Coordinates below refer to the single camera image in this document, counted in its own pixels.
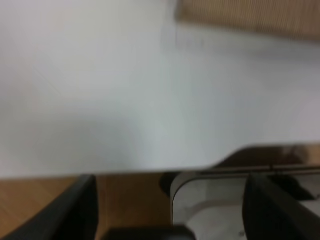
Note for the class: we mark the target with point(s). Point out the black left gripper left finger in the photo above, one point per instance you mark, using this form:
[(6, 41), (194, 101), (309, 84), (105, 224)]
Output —
[(73, 215)]

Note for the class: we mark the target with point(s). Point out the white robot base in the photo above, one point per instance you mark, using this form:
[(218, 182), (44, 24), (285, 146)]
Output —
[(209, 203)]

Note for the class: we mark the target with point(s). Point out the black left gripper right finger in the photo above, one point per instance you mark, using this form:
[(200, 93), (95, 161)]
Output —
[(269, 213)]

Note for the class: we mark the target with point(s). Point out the brown linen tote bag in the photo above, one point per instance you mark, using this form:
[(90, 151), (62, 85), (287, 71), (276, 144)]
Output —
[(295, 19)]

